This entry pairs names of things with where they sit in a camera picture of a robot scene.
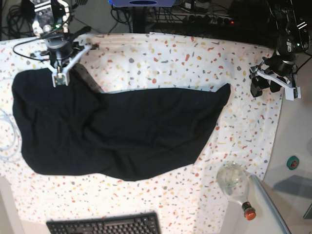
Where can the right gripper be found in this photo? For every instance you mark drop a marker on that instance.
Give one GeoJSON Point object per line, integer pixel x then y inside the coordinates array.
{"type": "Point", "coordinates": [61, 54]}

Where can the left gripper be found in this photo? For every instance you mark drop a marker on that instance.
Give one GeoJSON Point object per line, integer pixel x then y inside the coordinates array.
{"type": "Point", "coordinates": [273, 73]}

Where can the black t-shirt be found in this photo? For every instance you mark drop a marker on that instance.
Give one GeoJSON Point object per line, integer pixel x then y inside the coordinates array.
{"type": "Point", "coordinates": [73, 131]}

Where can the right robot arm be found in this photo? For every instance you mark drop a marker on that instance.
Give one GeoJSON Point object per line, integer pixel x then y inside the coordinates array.
{"type": "Point", "coordinates": [52, 18]}

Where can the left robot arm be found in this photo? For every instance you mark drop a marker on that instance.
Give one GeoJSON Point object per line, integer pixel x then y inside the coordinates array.
{"type": "Point", "coordinates": [293, 37]}

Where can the blue box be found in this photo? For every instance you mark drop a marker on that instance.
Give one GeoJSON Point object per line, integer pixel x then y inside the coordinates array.
{"type": "Point", "coordinates": [142, 3]}

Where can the green tape roll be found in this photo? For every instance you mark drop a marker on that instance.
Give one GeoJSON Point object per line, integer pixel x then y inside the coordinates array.
{"type": "Point", "coordinates": [292, 162]}

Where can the clear bottle with orange cap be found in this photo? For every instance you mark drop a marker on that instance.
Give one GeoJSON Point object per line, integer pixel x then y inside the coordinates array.
{"type": "Point", "coordinates": [235, 185]}

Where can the silver metal bar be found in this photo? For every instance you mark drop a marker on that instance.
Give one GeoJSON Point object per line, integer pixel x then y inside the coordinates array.
{"type": "Point", "coordinates": [268, 219]}

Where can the terrazzo patterned tablecloth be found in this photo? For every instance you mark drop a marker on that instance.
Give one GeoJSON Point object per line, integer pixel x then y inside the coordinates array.
{"type": "Point", "coordinates": [187, 200]}

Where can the black computer keyboard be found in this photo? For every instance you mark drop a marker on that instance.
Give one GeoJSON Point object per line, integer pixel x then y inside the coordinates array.
{"type": "Point", "coordinates": [146, 223]}

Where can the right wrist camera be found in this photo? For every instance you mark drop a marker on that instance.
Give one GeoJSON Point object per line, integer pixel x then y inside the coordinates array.
{"type": "Point", "coordinates": [60, 79]}

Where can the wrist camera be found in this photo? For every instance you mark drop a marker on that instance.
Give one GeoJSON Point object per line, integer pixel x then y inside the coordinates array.
{"type": "Point", "coordinates": [60, 79]}
{"type": "Point", "coordinates": [292, 93]}

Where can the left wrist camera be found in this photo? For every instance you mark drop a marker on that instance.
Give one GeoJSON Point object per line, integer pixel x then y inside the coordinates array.
{"type": "Point", "coordinates": [292, 93]}

